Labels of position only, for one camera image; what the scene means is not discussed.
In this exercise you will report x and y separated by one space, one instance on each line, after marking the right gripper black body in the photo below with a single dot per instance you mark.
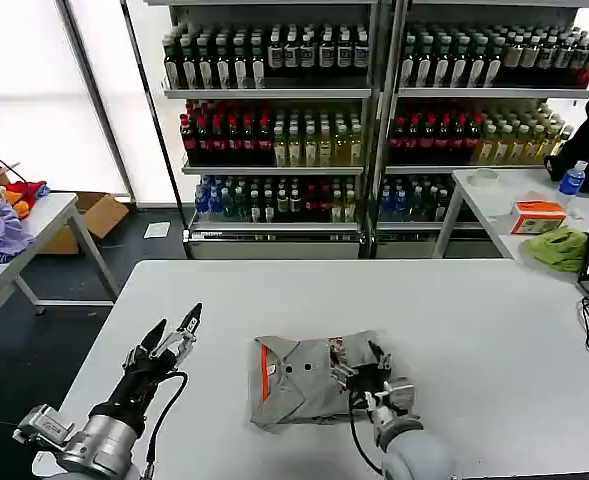
369 382

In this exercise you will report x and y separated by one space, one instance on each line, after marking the bottle shelf with drinks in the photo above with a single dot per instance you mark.
274 130
454 130

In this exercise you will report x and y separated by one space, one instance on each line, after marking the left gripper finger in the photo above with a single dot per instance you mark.
184 342
146 347

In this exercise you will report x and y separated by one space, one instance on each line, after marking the cardboard box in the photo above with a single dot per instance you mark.
101 215

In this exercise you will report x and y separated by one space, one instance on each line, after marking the grey side table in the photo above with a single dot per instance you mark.
49 215

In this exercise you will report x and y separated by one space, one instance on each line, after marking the orange tissue box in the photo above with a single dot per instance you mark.
539 219

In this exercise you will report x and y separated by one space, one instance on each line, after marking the blue-label water bottle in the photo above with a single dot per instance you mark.
572 181

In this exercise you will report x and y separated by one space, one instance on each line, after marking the white paper sheet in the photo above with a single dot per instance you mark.
156 230

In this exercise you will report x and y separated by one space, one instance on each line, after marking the green cloth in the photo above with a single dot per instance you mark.
559 248

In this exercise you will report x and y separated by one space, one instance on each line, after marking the dark window frame post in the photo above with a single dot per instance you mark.
96 100

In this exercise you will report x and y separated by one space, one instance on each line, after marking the clear tape roll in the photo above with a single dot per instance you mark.
484 177

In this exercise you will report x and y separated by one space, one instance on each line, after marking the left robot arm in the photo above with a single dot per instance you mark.
99 440

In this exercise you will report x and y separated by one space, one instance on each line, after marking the orange cloth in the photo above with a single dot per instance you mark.
20 206

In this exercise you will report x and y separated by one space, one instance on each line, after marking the grey printed shirt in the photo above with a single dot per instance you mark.
299 395

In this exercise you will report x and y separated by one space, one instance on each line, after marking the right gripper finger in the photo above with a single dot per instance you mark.
381 361
344 375

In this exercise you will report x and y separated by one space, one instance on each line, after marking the white desk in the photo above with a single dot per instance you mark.
494 200

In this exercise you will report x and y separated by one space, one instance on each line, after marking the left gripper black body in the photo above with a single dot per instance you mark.
141 387

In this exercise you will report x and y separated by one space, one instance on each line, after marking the purple cloth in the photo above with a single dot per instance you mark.
9 235

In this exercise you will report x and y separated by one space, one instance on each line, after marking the thin black pole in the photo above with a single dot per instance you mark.
156 130

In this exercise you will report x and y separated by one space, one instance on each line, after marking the red cloth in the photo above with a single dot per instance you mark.
29 190

